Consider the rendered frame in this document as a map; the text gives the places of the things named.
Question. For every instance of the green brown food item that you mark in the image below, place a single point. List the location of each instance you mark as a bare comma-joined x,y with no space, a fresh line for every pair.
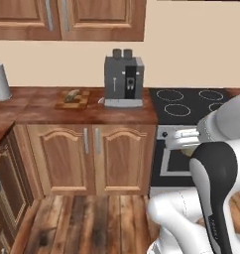
71,96

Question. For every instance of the black hob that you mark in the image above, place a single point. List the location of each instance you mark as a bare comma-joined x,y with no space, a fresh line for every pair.
188,114

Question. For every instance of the white paper towel roll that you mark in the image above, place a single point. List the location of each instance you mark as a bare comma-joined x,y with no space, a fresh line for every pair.
0,82

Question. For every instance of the grey coffee machine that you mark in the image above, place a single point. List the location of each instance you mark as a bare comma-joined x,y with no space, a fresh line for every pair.
117,77

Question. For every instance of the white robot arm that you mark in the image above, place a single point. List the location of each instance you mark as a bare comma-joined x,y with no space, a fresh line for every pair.
178,211

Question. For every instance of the wooden cutting board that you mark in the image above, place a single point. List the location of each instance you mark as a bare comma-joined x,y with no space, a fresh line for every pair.
79,103

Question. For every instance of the small white object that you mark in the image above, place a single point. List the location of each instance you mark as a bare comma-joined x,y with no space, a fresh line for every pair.
101,100

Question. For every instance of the wooden wall cupboard door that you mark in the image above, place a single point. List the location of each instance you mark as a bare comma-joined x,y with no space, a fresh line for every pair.
19,16
102,16

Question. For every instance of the black oven knob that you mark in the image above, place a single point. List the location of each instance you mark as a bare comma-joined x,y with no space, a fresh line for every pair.
164,134

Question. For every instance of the dark wooden cupboard door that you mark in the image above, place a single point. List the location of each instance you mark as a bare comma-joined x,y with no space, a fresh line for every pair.
13,191

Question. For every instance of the wooden base cupboard door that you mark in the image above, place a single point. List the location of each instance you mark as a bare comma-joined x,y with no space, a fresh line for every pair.
59,162
125,162

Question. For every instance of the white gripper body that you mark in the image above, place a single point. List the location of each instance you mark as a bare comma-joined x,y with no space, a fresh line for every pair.
183,140

